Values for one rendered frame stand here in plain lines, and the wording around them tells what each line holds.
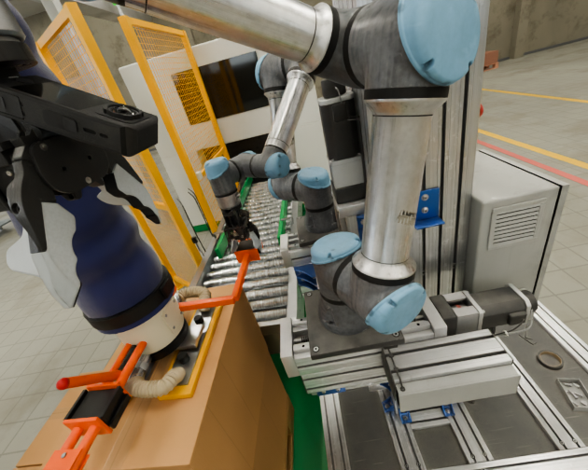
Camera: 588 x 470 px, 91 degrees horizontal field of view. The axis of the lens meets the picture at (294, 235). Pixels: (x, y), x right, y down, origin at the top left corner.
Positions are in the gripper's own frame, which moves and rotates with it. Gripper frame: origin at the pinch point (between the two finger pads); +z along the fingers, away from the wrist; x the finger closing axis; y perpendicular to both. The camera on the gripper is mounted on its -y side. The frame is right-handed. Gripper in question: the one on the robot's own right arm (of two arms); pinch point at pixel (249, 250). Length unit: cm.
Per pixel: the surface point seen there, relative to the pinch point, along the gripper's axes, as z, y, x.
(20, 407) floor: 109, -20, -209
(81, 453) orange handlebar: 1, 63, -24
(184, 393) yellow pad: 12.1, 45.8, -13.8
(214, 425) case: 21, 50, -7
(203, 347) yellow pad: 11.7, 32.0, -12.8
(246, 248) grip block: -2.5, 2.5, 0.3
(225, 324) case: 13.5, 22.3, -8.7
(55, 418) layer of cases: 55, 24, -103
